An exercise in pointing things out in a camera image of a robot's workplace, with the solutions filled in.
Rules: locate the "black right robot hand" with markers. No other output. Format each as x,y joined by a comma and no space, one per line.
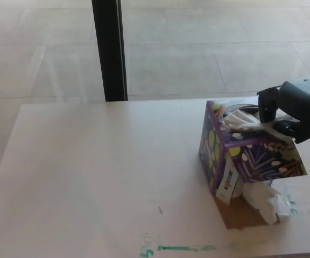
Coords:
303,107

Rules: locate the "white tissue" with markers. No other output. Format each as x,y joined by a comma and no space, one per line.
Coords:
241,121

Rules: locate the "purple floral tissue box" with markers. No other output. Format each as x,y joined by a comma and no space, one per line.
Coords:
262,164

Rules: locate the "white tissues bunch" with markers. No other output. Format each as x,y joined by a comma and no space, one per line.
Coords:
262,199

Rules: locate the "black window frame post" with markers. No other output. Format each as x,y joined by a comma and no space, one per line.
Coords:
108,53

